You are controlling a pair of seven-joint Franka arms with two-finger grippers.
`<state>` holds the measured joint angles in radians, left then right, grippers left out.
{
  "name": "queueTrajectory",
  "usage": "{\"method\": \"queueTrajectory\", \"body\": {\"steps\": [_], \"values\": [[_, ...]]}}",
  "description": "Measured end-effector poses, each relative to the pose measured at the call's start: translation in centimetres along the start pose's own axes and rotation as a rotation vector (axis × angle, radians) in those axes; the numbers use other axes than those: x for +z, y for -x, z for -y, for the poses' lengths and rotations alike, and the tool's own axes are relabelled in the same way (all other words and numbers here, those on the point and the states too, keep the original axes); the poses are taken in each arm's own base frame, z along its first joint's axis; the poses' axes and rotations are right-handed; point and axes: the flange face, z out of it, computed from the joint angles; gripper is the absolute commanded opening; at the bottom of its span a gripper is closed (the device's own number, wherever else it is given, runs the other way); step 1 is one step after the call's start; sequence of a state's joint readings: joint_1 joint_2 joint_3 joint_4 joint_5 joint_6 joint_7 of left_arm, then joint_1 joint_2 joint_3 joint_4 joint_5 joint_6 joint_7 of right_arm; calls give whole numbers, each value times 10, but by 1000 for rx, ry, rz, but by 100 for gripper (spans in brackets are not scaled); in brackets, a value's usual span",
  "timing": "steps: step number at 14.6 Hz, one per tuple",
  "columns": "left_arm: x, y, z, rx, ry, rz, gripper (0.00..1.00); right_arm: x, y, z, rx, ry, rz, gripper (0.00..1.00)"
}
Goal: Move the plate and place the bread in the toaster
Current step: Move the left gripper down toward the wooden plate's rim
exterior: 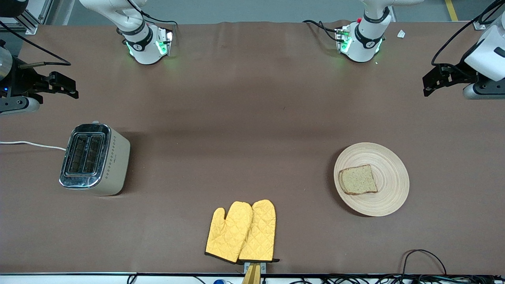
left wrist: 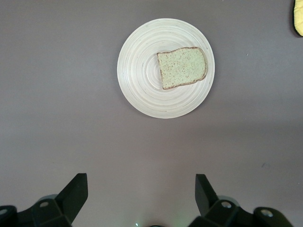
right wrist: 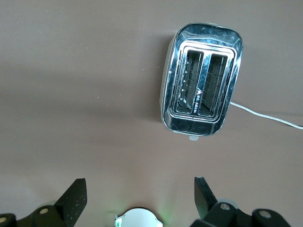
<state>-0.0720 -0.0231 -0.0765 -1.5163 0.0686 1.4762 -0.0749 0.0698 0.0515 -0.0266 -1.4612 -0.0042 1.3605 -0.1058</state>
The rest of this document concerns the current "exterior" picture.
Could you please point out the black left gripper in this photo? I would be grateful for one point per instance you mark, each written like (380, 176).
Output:
(460, 73)

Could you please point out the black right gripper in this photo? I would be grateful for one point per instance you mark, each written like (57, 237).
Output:
(24, 82)

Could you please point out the round wooden plate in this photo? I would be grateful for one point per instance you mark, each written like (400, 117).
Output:
(388, 189)

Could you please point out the brown bread slice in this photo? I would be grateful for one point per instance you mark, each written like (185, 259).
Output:
(358, 180)

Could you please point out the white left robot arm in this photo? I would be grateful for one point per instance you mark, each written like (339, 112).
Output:
(365, 47)

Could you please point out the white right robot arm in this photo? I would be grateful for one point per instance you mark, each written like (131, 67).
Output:
(146, 51)

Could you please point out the beige chrome two-slot toaster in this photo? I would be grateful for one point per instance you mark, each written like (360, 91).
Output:
(112, 165)

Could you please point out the small white paper scrap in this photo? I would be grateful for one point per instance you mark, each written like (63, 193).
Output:
(401, 34)

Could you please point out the yellow quilted oven mitt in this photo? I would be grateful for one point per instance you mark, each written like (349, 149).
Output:
(227, 234)
(260, 232)

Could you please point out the small blue object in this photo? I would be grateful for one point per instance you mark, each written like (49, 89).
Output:
(219, 281)

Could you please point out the aluminium frame profile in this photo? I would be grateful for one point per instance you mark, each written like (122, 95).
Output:
(33, 19)
(482, 24)

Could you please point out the grey metal bracket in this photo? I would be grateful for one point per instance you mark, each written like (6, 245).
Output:
(263, 267)

